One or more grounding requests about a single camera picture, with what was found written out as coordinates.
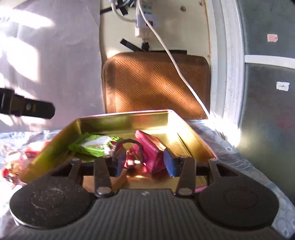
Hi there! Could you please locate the brown woven cushion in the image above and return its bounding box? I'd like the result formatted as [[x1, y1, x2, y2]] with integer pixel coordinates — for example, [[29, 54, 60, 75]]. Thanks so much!
[[102, 52, 207, 119]]

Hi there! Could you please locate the blue patterned bed sheet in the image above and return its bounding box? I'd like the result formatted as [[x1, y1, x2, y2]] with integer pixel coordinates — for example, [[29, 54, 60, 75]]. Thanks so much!
[[1, 120, 294, 239]]

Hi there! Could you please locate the red cigarette box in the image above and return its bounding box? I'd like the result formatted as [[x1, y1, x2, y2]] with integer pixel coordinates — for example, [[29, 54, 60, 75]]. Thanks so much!
[[25, 150, 41, 159]]

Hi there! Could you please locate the white window frame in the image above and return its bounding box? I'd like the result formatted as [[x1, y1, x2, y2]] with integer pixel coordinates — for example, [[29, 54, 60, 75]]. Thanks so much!
[[205, 1, 294, 125]]

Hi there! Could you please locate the red candy wrappers pile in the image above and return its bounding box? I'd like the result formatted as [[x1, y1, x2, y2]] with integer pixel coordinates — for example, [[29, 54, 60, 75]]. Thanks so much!
[[112, 138, 144, 173]]

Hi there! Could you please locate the pink macaron biscuit tin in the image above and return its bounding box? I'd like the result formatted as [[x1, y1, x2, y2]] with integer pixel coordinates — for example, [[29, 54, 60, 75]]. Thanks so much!
[[20, 110, 216, 197]]

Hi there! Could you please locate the white power cable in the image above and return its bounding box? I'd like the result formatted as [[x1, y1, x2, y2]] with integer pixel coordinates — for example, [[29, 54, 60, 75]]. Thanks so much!
[[137, 0, 212, 117]]

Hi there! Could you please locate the green snack packet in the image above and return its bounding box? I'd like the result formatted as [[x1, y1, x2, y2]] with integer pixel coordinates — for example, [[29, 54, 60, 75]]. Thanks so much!
[[69, 133, 122, 157]]

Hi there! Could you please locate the white power strip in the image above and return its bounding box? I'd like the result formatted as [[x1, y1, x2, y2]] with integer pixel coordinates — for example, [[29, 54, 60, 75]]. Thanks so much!
[[134, 0, 162, 39]]

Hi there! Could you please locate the magenta leather pouch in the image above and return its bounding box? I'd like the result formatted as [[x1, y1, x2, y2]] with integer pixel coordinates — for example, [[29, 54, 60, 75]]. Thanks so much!
[[135, 130, 166, 174]]

